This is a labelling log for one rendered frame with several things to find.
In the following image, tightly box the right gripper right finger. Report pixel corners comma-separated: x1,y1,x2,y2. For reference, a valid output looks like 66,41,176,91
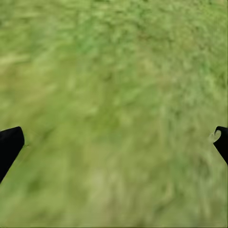
208,126,228,165

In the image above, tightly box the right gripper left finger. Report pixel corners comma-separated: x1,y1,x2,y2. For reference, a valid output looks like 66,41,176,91
0,126,25,183

